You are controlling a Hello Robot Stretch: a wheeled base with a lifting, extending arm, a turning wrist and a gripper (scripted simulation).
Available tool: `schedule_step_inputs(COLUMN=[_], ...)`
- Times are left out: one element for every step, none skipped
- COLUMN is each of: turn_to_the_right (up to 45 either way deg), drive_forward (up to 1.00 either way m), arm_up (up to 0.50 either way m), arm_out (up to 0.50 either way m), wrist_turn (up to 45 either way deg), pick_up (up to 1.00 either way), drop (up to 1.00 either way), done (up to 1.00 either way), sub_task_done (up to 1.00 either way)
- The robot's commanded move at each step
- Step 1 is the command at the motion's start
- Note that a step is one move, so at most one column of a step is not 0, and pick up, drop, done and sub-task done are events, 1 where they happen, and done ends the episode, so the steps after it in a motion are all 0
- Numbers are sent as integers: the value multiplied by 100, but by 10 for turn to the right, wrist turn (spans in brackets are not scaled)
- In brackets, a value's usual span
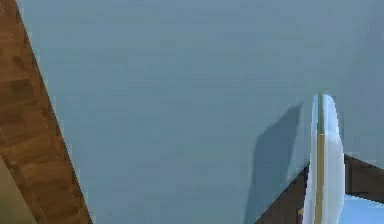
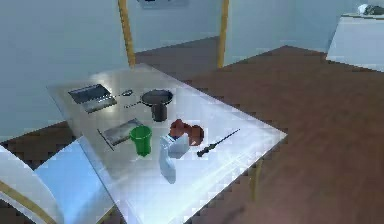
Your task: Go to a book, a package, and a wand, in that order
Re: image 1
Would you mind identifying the white rounded panel, gold strip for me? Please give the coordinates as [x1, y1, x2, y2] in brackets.
[302, 92, 346, 224]

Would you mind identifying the pale blue flat block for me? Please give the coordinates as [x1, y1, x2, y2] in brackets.
[338, 194, 384, 224]

